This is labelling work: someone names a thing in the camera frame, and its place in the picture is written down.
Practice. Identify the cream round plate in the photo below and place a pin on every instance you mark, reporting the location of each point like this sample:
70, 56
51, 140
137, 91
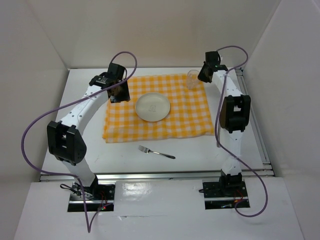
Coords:
152, 107

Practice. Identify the white front cover board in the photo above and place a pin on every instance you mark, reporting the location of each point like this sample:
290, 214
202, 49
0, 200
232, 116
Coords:
161, 210

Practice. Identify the aluminium rail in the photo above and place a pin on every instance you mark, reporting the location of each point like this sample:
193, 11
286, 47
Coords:
148, 176
254, 134

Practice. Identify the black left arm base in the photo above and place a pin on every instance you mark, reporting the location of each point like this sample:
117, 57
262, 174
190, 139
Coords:
102, 199

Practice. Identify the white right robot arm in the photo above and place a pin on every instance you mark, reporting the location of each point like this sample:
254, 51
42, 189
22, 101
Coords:
231, 120

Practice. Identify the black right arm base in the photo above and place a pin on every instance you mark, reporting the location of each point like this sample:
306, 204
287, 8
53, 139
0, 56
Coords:
225, 193

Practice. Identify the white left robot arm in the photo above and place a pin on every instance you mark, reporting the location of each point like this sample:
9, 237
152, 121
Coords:
65, 141

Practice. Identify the yellow white checkered cloth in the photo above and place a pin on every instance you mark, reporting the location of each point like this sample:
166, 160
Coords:
189, 114

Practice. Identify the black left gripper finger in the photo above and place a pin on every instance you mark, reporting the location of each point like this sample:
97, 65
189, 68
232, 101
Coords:
124, 92
115, 94

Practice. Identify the aluminium right side rail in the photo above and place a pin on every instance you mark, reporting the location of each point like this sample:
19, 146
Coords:
254, 134

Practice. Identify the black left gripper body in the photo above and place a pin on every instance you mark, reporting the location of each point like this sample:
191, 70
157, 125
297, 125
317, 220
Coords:
122, 79

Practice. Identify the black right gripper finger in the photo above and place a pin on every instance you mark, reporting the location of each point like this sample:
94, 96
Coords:
208, 77
205, 69

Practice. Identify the aluminium front rail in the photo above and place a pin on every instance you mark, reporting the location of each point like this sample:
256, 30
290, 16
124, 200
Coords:
148, 176

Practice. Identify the silver fork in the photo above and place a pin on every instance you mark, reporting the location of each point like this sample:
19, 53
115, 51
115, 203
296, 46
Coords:
149, 151

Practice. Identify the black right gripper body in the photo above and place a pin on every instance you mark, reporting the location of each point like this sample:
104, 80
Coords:
207, 64

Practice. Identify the clear plastic cup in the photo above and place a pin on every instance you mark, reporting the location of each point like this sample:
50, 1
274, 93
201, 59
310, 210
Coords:
192, 79

